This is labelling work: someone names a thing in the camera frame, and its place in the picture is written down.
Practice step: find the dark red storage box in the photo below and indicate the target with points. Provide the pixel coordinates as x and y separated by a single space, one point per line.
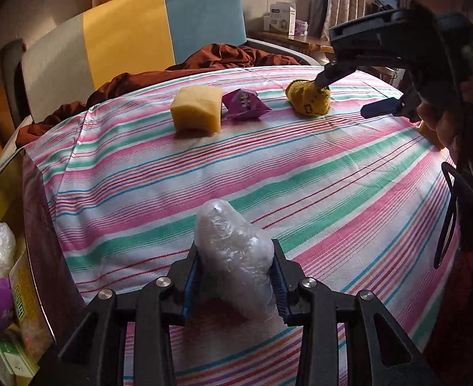
39 217

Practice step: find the grey yellow blue sofa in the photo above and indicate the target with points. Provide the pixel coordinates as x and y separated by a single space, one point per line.
123 32

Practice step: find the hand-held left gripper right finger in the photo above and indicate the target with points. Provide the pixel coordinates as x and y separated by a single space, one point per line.
280 291

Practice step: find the white carton on sill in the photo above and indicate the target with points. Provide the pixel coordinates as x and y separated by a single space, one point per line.
278 18

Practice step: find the yellow sponge wedge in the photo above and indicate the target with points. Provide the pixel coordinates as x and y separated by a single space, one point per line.
196 108

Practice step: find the large purple packet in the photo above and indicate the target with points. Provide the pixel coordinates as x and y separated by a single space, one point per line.
244 103

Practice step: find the wooden side table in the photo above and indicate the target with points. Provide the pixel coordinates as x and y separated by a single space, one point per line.
296 43

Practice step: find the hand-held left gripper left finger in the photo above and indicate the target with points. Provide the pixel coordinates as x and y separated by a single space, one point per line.
190 287

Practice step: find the green and white carton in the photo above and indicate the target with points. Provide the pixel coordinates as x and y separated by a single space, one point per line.
11 362

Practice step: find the beige curtain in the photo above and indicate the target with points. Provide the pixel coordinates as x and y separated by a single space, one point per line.
341 0

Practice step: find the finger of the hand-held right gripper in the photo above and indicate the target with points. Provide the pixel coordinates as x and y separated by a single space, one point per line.
381 108
329 77

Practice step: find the person's right hand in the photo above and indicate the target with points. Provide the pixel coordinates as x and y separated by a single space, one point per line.
435 125

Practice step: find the brown blanket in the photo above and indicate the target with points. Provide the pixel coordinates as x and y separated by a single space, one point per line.
228 58

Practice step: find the striped bed sheet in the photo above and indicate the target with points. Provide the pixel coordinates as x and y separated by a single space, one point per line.
260 177

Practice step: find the yellow knitted sock ball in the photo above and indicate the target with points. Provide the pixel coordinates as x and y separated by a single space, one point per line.
311 100

